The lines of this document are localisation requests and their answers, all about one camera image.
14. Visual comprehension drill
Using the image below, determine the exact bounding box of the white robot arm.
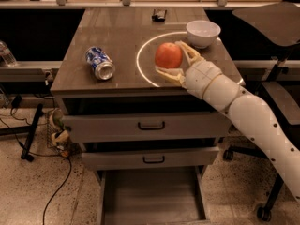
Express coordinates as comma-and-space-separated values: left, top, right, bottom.
155, 41, 300, 199

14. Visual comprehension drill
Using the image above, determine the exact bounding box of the blue white soda can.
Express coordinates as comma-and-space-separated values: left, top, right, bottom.
85, 47, 115, 81

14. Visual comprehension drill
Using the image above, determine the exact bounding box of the red apple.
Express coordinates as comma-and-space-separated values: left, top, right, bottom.
155, 42, 183, 68

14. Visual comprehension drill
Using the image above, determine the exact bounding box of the grey drawer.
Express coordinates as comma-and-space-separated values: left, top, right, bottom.
82, 147, 219, 171
97, 166, 209, 225
63, 112, 231, 143

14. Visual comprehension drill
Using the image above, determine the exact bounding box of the clear plastic bottle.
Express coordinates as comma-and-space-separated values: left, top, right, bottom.
0, 40, 17, 67

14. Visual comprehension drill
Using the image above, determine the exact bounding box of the bottom grey drawer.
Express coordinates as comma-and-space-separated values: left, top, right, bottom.
97, 166, 209, 225

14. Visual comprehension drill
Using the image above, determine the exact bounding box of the top grey drawer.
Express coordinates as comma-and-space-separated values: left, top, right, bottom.
63, 112, 231, 143

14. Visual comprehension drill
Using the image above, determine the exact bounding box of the black floor cable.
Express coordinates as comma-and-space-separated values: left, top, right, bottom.
0, 108, 73, 225

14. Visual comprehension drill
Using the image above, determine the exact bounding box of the middle grey drawer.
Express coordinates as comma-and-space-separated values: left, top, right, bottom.
82, 147, 219, 171

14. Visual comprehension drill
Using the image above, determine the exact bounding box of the black office chair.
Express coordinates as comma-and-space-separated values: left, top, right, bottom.
222, 1, 300, 222

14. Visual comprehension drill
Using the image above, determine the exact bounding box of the grey drawer cabinet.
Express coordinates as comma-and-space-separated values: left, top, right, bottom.
50, 7, 246, 225

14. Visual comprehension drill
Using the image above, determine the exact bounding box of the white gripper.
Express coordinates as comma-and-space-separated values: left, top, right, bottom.
155, 41, 222, 99

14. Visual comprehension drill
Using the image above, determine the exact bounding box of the wire basket with items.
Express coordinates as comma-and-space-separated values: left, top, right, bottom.
49, 108, 70, 158

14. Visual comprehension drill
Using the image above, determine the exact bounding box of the grey side shelf rail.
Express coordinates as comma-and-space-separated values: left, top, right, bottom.
0, 61, 62, 83

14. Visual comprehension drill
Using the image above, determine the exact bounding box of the black stand leg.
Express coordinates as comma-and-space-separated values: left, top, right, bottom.
0, 104, 43, 162

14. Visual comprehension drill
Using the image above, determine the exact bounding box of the white ceramic bowl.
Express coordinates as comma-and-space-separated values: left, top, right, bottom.
186, 20, 221, 49

